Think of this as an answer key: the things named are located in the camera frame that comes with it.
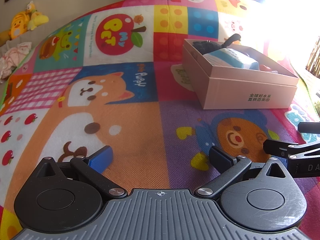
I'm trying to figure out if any pink cardboard box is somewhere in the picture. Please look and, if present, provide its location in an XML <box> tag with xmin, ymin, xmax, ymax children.
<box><xmin>182</xmin><ymin>39</ymin><xmax>298</xmax><ymax>109</ymax></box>

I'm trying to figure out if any blue white tissue pack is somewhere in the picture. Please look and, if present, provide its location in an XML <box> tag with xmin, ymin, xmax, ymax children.
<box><xmin>203</xmin><ymin>48</ymin><xmax>260</xmax><ymax>70</ymax></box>

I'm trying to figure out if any black plush cat toy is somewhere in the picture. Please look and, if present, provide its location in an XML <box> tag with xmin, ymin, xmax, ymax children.
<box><xmin>193</xmin><ymin>34</ymin><xmax>241</xmax><ymax>55</ymax></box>

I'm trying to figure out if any red round-head toy figure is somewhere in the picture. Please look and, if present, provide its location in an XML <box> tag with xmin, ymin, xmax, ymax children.
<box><xmin>259</xmin><ymin>64</ymin><xmax>272</xmax><ymax>72</ymax></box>

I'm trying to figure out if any colourful cartoon play mat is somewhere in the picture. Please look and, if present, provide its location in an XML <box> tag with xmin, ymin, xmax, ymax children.
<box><xmin>1</xmin><ymin>0</ymin><xmax>319</xmax><ymax>239</ymax></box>

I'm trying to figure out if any pink white crumpled cloth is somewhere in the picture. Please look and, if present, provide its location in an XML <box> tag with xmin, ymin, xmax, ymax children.
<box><xmin>1</xmin><ymin>42</ymin><xmax>32</xmax><ymax>82</ymax></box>

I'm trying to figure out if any grey sofa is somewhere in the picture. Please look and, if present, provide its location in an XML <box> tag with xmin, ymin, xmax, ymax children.
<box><xmin>0</xmin><ymin>27</ymin><xmax>46</xmax><ymax>98</ymax></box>

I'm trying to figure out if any long yellow banana pillow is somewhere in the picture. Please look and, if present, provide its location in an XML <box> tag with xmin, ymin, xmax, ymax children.
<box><xmin>0</xmin><ymin>30</ymin><xmax>11</xmax><ymax>47</ymax></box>

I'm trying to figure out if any yellow bear plush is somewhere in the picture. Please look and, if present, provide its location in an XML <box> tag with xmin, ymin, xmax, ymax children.
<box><xmin>26</xmin><ymin>1</ymin><xmax>49</xmax><ymax>31</ymax></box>

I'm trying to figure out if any yellow duck plush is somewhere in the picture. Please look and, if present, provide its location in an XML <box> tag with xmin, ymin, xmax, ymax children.
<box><xmin>9</xmin><ymin>11</ymin><xmax>30</xmax><ymax>40</ymax></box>

